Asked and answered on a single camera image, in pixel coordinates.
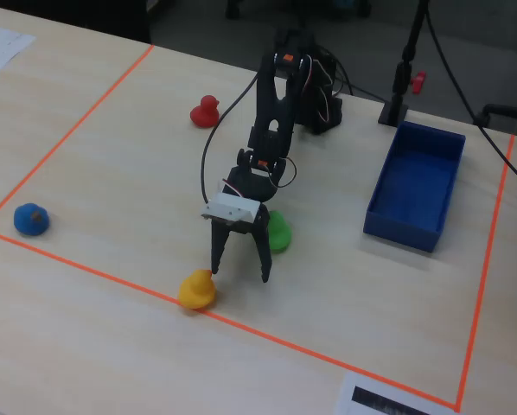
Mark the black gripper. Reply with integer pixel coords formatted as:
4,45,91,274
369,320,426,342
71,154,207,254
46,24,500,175
210,166,279,284

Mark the yellow rubber duck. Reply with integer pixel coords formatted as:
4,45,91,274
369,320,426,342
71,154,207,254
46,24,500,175
177,268,218,310

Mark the green rubber duck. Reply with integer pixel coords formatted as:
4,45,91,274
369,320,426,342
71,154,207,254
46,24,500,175
266,210,293,253

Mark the red rubber duck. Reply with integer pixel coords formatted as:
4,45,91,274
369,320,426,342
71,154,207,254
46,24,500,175
189,95,221,130

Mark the blue plastic box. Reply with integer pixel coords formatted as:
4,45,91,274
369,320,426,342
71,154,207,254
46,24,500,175
362,120,467,254

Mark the blue rubber duck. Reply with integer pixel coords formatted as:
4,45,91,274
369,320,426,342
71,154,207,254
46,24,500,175
13,202,51,237

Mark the orange tape outline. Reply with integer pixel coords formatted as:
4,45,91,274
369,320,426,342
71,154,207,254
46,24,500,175
0,44,515,412

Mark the white paper with black bar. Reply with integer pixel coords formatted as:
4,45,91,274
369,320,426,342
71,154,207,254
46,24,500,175
334,371,458,415

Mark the black chair base leg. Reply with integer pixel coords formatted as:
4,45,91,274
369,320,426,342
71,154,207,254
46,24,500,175
478,103,517,129

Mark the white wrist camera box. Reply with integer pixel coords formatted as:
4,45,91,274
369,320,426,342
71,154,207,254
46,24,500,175
200,193,262,225

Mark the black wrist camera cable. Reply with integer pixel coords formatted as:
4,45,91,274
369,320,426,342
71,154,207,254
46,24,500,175
200,71,259,204

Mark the thin black base cable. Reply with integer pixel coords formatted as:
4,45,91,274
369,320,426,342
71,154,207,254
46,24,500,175
327,45,392,105

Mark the black camera stand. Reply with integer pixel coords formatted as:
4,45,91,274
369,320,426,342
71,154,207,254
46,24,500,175
378,0,432,127

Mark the long black stand cable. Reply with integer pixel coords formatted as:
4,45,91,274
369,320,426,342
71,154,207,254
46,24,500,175
424,0,517,195

